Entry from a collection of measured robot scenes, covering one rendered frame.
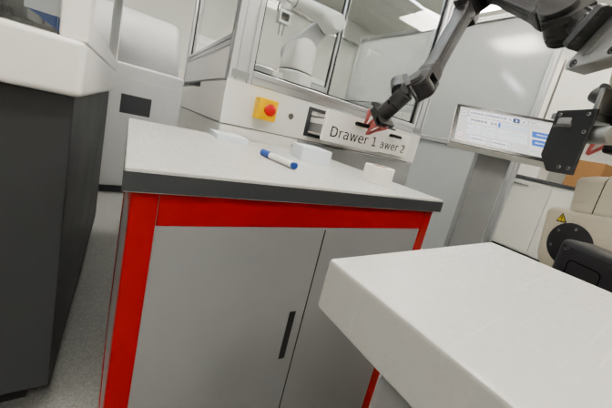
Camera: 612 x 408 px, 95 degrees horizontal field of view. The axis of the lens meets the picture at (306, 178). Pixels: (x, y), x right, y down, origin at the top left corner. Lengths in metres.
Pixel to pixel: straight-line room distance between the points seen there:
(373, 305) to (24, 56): 0.68
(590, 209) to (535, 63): 1.90
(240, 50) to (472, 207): 1.49
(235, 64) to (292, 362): 0.84
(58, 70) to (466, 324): 0.71
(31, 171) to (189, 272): 0.48
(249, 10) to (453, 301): 0.97
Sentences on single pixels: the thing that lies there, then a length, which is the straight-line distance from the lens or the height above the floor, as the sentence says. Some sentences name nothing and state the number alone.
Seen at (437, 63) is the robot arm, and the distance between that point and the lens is 1.04.
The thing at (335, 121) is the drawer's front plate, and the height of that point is 0.89.
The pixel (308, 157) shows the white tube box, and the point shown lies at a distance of 0.76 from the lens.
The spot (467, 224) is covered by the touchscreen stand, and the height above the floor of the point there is 0.53.
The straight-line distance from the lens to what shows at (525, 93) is 2.65.
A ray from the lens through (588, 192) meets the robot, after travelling 0.92.
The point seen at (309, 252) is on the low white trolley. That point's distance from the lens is 0.51.
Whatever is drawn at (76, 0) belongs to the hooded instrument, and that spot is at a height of 0.97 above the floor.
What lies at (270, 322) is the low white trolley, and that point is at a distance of 0.56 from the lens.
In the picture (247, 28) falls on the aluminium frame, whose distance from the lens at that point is 1.03.
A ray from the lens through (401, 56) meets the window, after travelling 1.45.
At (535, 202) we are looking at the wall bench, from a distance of 3.81.
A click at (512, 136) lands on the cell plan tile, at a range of 1.89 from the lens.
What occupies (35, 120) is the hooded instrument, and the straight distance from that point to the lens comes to 0.80.
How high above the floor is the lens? 0.85
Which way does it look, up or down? 10 degrees down
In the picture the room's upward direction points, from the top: 14 degrees clockwise
